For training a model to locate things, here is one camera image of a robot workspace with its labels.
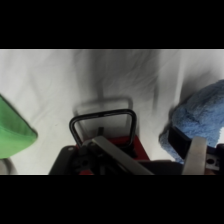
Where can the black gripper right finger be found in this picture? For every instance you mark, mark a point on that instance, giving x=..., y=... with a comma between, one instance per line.
x=196, y=156

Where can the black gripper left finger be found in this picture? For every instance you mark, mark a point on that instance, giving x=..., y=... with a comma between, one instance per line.
x=110, y=153

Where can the blue cloth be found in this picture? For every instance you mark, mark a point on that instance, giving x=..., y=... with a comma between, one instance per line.
x=200, y=113

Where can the green cloth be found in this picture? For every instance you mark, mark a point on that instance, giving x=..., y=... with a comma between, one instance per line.
x=13, y=133

